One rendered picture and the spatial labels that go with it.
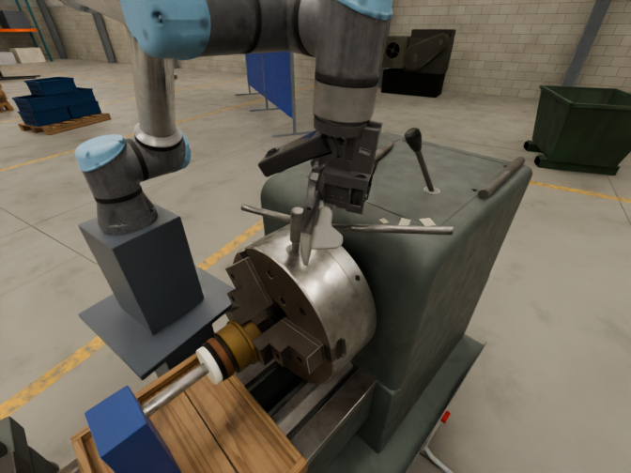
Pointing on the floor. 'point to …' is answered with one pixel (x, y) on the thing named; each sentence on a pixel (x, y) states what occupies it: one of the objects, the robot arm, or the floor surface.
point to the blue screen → (273, 83)
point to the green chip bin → (581, 129)
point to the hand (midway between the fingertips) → (315, 236)
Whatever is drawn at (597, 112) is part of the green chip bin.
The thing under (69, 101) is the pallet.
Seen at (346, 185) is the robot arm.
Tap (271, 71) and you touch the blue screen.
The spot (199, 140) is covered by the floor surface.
